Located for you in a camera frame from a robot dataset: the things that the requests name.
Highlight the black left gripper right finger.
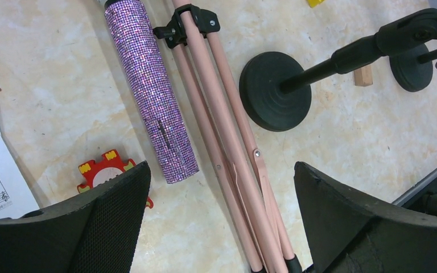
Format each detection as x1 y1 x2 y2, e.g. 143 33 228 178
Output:
294 162 437 272

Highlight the long wooden block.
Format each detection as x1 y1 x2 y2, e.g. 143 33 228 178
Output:
353 64 373 87

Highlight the purple glitter microphone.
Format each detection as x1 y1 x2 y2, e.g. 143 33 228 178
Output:
103 0 199 184

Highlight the red owl toy block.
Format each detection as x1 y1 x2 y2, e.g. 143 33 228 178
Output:
76 149 137 194

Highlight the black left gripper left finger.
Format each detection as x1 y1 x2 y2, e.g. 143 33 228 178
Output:
0 162 151 272

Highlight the yellow owl toy block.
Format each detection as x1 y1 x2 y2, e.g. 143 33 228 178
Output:
307 0 325 8

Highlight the black microphone desk stand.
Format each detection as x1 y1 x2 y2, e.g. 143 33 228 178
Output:
239 8 437 132

